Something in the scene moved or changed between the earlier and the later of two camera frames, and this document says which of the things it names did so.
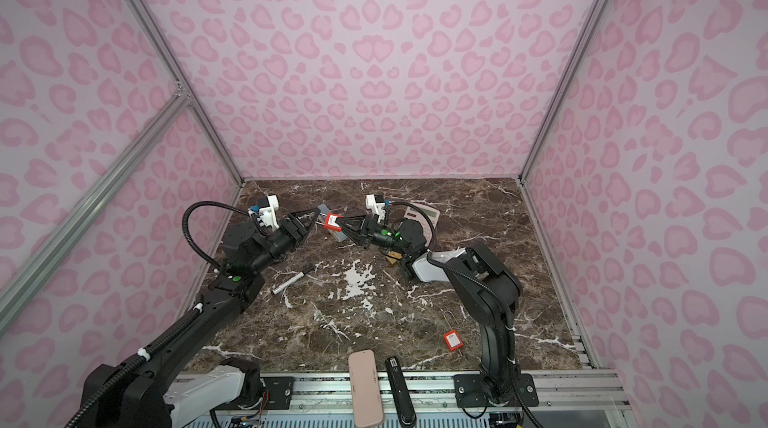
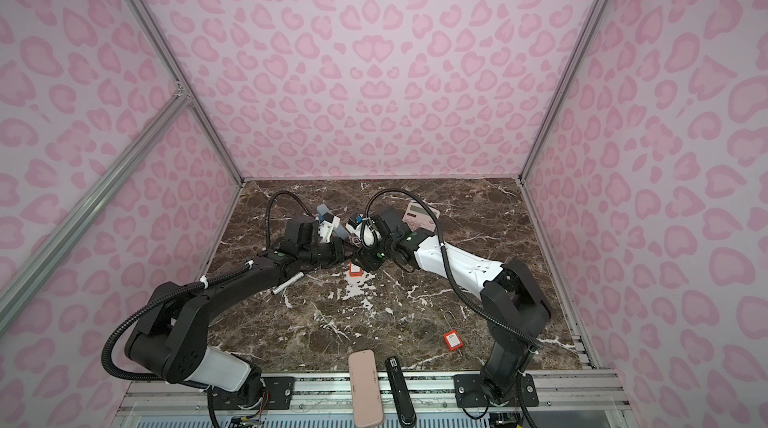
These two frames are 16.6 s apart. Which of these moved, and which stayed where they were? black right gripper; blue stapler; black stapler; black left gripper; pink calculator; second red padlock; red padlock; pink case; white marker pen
Moved: black left gripper; red padlock; black right gripper
Stayed: blue stapler; pink case; black stapler; second red padlock; white marker pen; pink calculator
